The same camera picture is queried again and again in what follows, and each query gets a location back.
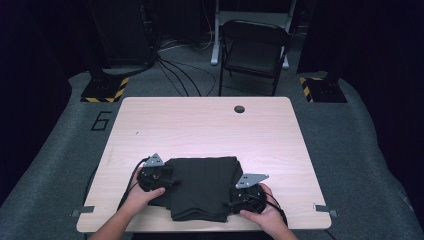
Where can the person's right hand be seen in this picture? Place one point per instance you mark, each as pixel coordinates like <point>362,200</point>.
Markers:
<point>270,218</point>

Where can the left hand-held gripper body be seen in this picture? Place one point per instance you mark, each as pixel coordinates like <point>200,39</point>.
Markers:
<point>153,176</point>

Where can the black folding chair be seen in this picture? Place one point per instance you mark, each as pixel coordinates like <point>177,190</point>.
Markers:
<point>253,53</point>

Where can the black equipment cabinet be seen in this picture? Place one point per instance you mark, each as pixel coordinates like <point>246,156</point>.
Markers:
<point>123,33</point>

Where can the person's left hand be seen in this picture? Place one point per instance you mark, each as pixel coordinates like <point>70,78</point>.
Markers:
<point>140,198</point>

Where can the black yellow-striped stand base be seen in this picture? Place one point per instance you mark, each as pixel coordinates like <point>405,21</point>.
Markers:
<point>103,90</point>
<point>325,91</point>

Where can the black pleated skirt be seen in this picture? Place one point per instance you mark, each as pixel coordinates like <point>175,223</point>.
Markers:
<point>203,190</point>

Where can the black curtain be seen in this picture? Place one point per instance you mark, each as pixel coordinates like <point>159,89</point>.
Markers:
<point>383,66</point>
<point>30,83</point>

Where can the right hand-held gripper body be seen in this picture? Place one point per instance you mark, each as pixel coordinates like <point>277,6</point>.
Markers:
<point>250,200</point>

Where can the grey table edge bracket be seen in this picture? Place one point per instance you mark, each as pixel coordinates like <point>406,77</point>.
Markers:
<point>323,209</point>
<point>85,210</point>

